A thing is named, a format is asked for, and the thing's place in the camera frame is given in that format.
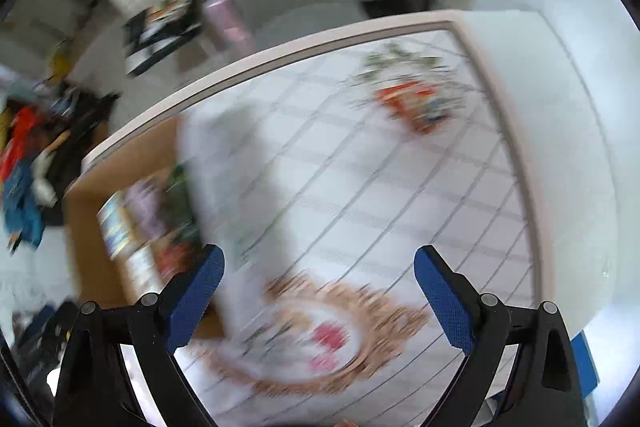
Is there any red snack packet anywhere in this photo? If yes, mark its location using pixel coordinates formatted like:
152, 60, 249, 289
155, 242, 197, 279

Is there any orange snack packet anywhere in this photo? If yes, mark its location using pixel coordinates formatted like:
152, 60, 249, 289
372, 79, 453, 135

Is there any white patterned tablecloth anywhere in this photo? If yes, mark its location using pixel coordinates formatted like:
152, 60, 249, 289
80, 19, 543, 427

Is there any blue panel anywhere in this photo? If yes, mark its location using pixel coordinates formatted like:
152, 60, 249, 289
570, 331, 600, 395

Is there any cardboard box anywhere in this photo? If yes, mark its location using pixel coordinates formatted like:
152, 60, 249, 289
64, 104, 296, 348

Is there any pile of papers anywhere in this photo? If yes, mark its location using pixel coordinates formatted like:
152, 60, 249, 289
150, 0, 193, 22

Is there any blue tissue packet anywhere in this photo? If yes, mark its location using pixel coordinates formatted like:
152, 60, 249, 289
97, 192, 133, 258

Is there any small white packet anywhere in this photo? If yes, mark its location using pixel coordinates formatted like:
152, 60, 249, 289
125, 252, 156, 288

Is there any green snack packet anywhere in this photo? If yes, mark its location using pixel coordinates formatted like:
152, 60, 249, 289
162, 164, 198, 233

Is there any clothes pile on rack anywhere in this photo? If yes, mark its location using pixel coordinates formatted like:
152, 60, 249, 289
45, 89, 123, 228

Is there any white cloth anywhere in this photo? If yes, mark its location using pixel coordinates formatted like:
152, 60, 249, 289
32, 147, 63, 208

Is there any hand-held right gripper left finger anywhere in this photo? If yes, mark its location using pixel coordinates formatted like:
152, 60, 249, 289
52, 244, 225, 427

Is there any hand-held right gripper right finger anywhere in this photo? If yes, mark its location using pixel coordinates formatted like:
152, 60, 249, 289
414, 245, 586, 427

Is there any blue striped garment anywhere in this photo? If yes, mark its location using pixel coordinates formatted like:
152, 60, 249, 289
2, 159, 46, 253

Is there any orange red garment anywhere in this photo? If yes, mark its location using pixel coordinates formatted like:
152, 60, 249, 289
0, 104, 41, 180

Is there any pink suitcase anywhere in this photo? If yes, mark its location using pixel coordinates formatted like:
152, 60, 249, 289
202, 0, 251, 55

